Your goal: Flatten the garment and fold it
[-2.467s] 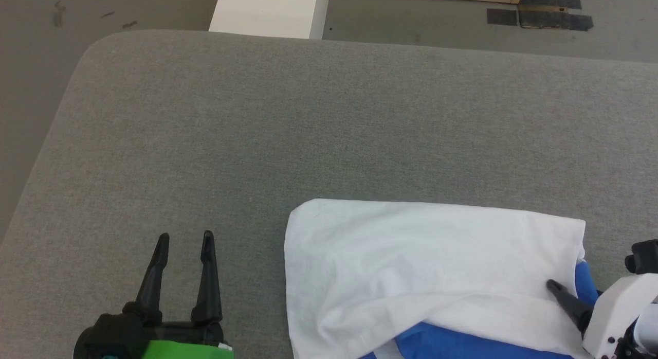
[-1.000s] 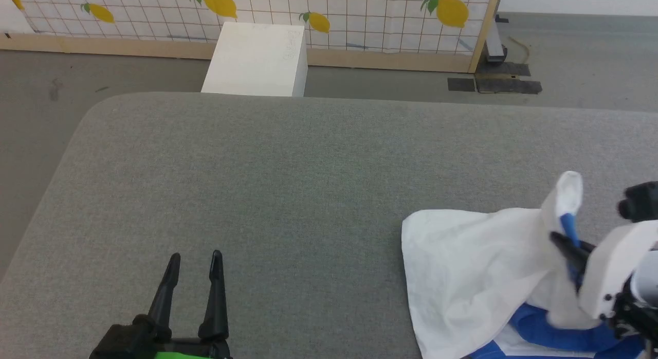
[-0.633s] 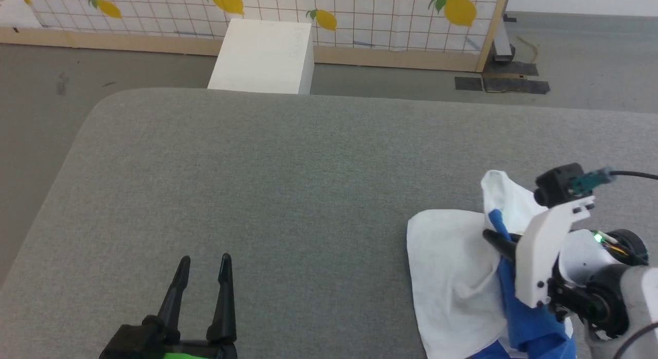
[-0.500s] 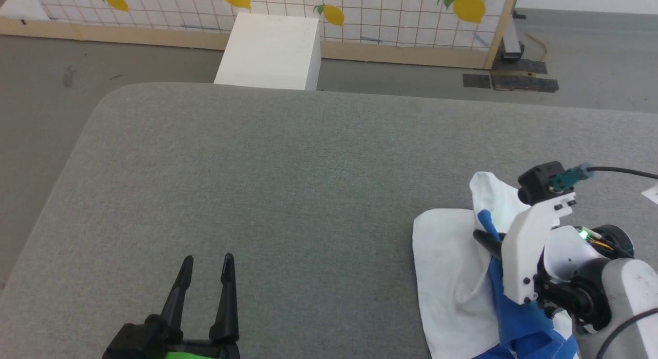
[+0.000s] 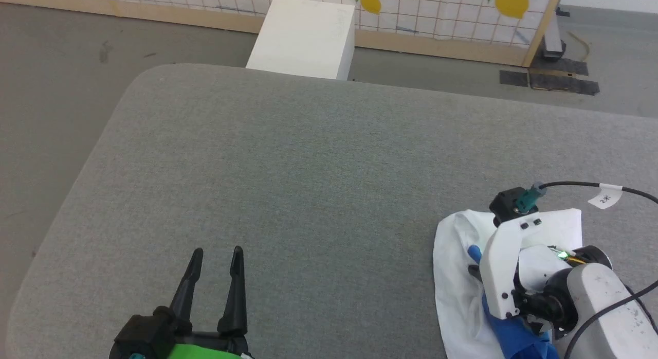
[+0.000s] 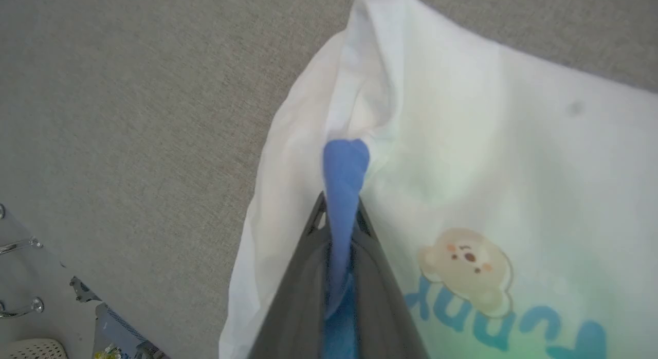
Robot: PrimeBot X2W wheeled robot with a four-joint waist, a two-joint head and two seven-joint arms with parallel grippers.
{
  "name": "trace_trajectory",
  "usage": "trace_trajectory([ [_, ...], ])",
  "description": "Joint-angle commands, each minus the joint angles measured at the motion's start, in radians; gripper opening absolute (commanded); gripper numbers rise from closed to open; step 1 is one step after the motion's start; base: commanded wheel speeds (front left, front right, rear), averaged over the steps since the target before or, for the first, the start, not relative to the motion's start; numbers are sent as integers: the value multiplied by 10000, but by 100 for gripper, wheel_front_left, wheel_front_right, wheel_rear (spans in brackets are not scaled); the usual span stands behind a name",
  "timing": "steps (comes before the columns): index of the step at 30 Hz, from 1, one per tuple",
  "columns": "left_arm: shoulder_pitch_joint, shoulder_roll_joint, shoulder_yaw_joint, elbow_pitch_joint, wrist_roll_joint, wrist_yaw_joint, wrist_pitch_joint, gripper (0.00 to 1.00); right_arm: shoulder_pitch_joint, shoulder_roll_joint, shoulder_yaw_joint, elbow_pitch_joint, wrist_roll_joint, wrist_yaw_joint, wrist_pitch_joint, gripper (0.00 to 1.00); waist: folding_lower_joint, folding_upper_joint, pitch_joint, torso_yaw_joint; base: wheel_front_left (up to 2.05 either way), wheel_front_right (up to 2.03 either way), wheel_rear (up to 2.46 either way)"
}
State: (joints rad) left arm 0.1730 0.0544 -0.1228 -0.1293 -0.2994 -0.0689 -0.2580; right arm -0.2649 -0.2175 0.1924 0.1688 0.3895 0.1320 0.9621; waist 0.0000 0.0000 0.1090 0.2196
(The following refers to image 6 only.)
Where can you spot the white perforated laundry basket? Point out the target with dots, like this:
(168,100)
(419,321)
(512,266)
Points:
(31,349)

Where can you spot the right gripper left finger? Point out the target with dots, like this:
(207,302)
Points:
(298,307)

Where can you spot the white and blue t-shirt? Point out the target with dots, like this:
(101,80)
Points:
(462,143)

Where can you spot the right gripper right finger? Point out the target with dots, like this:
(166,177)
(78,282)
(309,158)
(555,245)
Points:
(380,307)

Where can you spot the grey robot base panel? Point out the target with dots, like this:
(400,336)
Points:
(46,276)

